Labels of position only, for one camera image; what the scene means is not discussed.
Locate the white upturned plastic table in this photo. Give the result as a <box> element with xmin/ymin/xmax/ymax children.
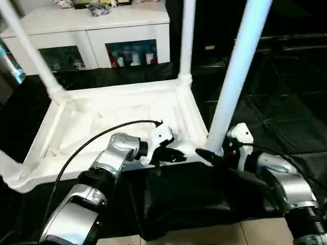
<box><xmin>3</xmin><ymin>79</ymin><xmax>218</xmax><ymax>193</ymax></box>

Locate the white plastic table leg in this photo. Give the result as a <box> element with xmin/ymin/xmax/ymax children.
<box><xmin>0</xmin><ymin>148</ymin><xmax>31</xmax><ymax>185</ymax></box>
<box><xmin>0</xmin><ymin>0</ymin><xmax>68</xmax><ymax>103</ymax></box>
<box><xmin>205</xmin><ymin>0</ymin><xmax>273</xmax><ymax>154</ymax></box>
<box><xmin>178</xmin><ymin>0</ymin><xmax>197</xmax><ymax>86</ymax></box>

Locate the black work mat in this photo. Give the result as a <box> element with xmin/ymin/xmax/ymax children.
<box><xmin>0</xmin><ymin>51</ymin><xmax>327</xmax><ymax>240</ymax></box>

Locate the black case with yellow label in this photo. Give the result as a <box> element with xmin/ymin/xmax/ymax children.
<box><xmin>169</xmin><ymin>0</ymin><xmax>327</xmax><ymax>64</ymax></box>

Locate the white glass-door cabinet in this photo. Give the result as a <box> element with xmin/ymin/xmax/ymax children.
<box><xmin>3</xmin><ymin>0</ymin><xmax>170</xmax><ymax>75</ymax></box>

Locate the grey crumpled object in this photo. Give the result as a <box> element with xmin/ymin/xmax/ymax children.
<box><xmin>88</xmin><ymin>1</ymin><xmax>112</xmax><ymax>17</ymax></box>

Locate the grey curtain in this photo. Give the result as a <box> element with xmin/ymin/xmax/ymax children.
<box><xmin>0</xmin><ymin>36</ymin><xmax>26</xmax><ymax>97</ymax></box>

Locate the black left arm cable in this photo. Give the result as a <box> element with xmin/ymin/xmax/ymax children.
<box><xmin>42</xmin><ymin>120</ymin><xmax>163</xmax><ymax>225</ymax></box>

